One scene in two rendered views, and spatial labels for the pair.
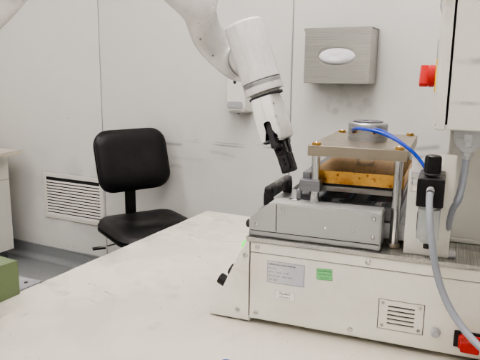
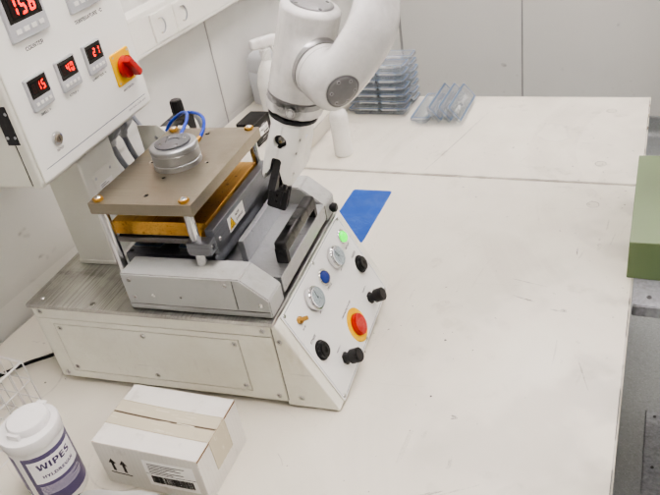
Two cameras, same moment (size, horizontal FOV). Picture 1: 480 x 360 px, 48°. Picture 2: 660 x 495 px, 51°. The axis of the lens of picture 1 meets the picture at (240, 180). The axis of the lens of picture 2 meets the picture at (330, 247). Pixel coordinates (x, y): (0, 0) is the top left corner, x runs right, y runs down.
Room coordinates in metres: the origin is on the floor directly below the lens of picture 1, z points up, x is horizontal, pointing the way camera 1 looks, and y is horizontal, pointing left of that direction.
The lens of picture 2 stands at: (2.14, -0.01, 1.57)
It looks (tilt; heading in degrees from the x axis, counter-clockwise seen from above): 33 degrees down; 182
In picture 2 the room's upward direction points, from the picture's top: 10 degrees counter-clockwise
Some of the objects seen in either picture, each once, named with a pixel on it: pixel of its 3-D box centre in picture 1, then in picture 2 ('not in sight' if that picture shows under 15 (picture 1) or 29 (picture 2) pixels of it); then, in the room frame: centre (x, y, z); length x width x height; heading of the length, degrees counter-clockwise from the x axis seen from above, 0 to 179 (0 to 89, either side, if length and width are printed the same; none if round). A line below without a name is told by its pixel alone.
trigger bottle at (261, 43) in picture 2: not in sight; (271, 80); (0.19, -0.14, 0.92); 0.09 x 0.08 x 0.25; 114
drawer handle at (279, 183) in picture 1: (278, 189); (296, 227); (1.15, -0.09, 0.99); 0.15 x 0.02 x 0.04; 159
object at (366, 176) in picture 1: (364, 161); (188, 183); (1.08, -0.25, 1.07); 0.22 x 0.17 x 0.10; 159
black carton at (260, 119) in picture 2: not in sight; (254, 129); (0.31, -0.21, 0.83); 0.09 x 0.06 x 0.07; 153
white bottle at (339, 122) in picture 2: not in sight; (340, 129); (0.40, 0.03, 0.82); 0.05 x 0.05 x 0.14
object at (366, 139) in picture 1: (381, 154); (172, 170); (1.06, -0.28, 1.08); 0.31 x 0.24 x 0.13; 159
